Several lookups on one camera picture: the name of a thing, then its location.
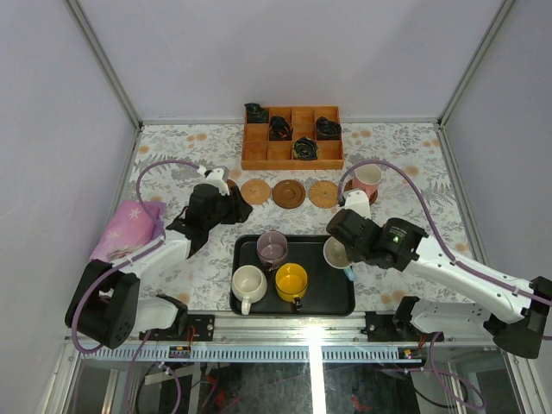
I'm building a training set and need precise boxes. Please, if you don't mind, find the pink patterned cloth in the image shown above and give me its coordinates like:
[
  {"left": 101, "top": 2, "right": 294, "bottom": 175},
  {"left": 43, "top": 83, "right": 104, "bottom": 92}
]
[{"left": 90, "top": 200, "right": 166, "bottom": 262}]

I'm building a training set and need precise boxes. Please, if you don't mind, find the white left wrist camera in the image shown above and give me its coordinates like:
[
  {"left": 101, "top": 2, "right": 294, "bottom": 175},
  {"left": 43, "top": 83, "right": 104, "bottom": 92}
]
[{"left": 197, "top": 166, "right": 229, "bottom": 196}]

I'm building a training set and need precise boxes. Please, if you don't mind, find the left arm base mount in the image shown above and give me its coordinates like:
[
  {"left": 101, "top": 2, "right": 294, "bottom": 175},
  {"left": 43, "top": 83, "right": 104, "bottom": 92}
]
[{"left": 151, "top": 294, "right": 216, "bottom": 342}]

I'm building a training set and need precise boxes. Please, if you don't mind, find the rolled dark cloth back-left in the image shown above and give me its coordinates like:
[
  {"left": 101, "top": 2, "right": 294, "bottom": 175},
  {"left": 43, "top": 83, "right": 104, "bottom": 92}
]
[{"left": 244, "top": 103, "right": 269, "bottom": 124}]

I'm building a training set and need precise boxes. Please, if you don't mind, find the rolled dark cloth green floral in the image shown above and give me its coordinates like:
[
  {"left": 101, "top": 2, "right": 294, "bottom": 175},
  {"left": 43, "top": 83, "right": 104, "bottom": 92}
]
[{"left": 292, "top": 136, "right": 319, "bottom": 161}]

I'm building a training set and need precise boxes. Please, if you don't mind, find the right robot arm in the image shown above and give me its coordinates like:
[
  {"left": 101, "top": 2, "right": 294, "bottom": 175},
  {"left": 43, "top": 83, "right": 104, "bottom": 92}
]
[{"left": 326, "top": 209, "right": 551, "bottom": 359}]

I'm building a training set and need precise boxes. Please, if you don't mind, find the rolled dark cloth right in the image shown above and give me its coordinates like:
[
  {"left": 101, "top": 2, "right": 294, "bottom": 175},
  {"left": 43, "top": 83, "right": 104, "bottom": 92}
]
[{"left": 315, "top": 116, "right": 342, "bottom": 141}]

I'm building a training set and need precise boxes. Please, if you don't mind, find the purple cup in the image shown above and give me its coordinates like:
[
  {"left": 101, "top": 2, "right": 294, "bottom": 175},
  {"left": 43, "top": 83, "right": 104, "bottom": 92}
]
[{"left": 256, "top": 230, "right": 288, "bottom": 271}]

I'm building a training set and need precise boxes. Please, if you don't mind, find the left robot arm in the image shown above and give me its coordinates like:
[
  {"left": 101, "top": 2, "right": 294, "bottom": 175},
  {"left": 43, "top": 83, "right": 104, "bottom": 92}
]
[{"left": 65, "top": 184, "right": 253, "bottom": 349}]

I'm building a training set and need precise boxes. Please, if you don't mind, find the white cup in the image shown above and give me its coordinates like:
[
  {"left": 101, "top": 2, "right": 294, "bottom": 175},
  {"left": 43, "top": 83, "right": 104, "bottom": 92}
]
[{"left": 231, "top": 265, "right": 267, "bottom": 316}]

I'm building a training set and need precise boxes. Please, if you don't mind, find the wooden compartment tray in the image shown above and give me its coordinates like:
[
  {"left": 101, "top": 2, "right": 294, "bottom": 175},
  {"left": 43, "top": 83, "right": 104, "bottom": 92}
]
[{"left": 241, "top": 105, "right": 344, "bottom": 171}]

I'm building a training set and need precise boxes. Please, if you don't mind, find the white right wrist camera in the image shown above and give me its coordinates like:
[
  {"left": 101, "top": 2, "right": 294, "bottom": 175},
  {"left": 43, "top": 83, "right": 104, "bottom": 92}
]
[{"left": 342, "top": 189, "right": 372, "bottom": 219}]

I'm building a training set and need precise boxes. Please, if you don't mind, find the yellow cup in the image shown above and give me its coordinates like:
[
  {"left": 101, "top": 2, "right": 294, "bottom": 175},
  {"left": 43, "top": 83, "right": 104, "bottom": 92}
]
[{"left": 275, "top": 263, "right": 308, "bottom": 311}]

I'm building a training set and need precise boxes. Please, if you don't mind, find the light blue cup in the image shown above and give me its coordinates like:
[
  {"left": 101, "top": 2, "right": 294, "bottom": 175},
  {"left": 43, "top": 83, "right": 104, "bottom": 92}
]
[{"left": 323, "top": 237, "right": 355, "bottom": 281}]

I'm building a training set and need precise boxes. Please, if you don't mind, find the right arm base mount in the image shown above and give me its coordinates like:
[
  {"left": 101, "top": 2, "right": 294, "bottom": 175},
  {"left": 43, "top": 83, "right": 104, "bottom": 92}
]
[{"left": 361, "top": 296, "right": 439, "bottom": 342}]

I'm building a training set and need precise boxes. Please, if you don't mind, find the black serving tray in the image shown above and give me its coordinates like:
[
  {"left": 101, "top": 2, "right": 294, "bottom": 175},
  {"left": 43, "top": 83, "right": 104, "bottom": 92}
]
[{"left": 249, "top": 235, "right": 355, "bottom": 317}]

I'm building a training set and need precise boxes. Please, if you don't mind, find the pink cup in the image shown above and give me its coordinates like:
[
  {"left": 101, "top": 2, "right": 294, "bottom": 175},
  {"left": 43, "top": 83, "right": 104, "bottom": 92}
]
[{"left": 352, "top": 164, "right": 382, "bottom": 197}]

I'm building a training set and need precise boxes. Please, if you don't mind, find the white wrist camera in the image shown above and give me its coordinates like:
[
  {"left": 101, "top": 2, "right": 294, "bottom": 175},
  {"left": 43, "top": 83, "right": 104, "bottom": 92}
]
[
  {"left": 342, "top": 189, "right": 372, "bottom": 219},
  {"left": 197, "top": 166, "right": 229, "bottom": 196}
]

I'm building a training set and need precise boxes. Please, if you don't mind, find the rolled dark cloth orange pattern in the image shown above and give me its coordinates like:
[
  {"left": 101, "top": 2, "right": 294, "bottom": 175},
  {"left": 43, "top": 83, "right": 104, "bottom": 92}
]
[{"left": 268, "top": 116, "right": 293, "bottom": 141}]

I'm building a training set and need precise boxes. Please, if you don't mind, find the woven rattan coaster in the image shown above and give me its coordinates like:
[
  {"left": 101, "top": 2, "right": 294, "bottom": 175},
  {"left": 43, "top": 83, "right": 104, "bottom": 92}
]
[
  {"left": 241, "top": 179, "right": 271, "bottom": 205},
  {"left": 308, "top": 180, "right": 338, "bottom": 209}
]

